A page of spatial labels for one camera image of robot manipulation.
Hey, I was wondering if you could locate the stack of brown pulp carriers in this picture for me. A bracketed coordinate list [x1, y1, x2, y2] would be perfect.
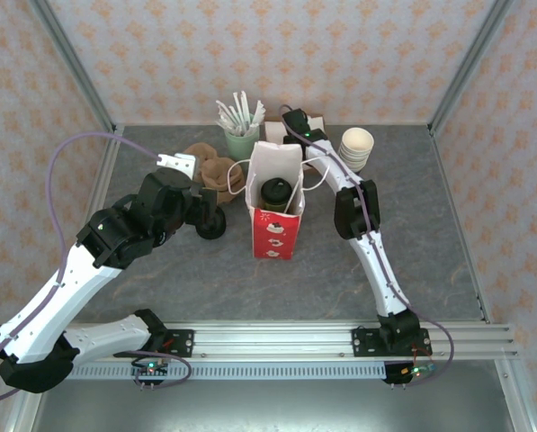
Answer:
[182, 142, 247, 207]

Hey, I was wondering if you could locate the aluminium lower frame bar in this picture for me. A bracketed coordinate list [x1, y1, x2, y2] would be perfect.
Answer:
[495, 359, 537, 432]
[4, 359, 49, 432]

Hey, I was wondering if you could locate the red white paper gift bag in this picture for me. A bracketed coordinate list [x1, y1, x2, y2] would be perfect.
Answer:
[227, 139, 330, 261]

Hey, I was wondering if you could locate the stack of white paper napkins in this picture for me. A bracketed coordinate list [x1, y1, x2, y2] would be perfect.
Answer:
[264, 115, 327, 145]

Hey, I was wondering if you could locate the wide aluminium mounting rail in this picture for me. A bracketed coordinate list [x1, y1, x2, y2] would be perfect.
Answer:
[28, 321, 519, 361]

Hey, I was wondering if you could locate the mint green straw holder cup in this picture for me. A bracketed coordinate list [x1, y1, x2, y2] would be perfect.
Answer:
[225, 114, 263, 162]

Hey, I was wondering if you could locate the grey metal sheet panel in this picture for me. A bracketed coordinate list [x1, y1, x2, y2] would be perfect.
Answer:
[29, 379, 519, 432]

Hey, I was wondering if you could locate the aluminium table side rail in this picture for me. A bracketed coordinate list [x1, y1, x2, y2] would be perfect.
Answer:
[51, 125, 125, 325]
[429, 125, 497, 325]

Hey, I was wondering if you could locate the aluminium frame post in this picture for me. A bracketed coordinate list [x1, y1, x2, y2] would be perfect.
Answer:
[427, 0, 516, 136]
[27, 0, 119, 136]

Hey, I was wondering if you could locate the stack of paper cups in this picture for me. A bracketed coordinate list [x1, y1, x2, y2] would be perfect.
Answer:
[337, 127, 376, 175]

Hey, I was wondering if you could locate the small circuit board with LED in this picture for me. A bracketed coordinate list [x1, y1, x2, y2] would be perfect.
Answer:
[131, 357, 171, 378]
[384, 362, 436, 384]

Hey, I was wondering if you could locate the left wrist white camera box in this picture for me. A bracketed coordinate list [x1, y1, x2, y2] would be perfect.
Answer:
[156, 152, 198, 179]

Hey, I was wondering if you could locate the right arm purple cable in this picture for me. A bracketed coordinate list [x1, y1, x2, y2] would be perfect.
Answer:
[279, 103, 456, 388]

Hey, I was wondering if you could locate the stack of black cup lids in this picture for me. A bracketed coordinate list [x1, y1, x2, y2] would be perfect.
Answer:
[195, 211, 228, 241]

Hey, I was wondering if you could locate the grey slotted cable duct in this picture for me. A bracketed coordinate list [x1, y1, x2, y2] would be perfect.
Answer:
[47, 363, 389, 382]

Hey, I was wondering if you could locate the black plastic cup lid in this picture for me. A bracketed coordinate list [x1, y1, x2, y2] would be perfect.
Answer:
[261, 177, 293, 202]

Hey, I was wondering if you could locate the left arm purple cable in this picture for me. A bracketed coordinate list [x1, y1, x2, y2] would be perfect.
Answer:
[0, 131, 192, 401]

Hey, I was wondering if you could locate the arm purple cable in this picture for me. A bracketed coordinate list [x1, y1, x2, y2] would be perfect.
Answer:
[279, 103, 456, 388]
[0, 131, 192, 401]

